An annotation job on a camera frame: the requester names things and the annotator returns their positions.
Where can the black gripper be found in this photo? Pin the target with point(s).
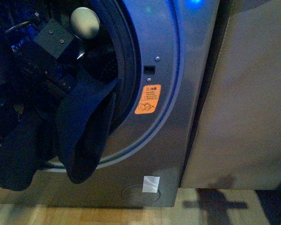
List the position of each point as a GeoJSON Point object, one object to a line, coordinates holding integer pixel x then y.
{"type": "Point", "coordinates": [34, 57]}

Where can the dark navy garment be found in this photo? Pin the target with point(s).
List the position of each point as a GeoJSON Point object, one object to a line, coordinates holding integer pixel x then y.
{"type": "Point", "coordinates": [40, 120]}

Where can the grey front-load washing machine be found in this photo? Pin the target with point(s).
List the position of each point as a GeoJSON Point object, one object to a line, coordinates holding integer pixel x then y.
{"type": "Point", "coordinates": [174, 36]}

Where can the round grey drum hub cap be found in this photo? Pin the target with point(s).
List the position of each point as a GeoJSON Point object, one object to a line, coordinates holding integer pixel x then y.
{"type": "Point", "coordinates": [85, 23]}

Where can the black rubber door gasket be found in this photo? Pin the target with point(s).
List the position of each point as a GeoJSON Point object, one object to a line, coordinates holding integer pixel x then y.
{"type": "Point", "coordinates": [119, 24]}

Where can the black door latch slot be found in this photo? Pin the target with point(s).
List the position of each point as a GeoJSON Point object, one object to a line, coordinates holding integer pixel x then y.
{"type": "Point", "coordinates": [149, 70]}

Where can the orange warning sticker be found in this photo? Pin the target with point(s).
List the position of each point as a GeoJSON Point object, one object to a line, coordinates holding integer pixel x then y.
{"type": "Point", "coordinates": [149, 99]}

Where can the round filter cover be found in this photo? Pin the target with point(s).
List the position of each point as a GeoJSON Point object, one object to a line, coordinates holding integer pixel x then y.
{"type": "Point", "coordinates": [135, 196]}

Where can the brown cabinet side panel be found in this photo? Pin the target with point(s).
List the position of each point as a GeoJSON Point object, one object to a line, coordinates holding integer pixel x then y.
{"type": "Point", "coordinates": [236, 135]}

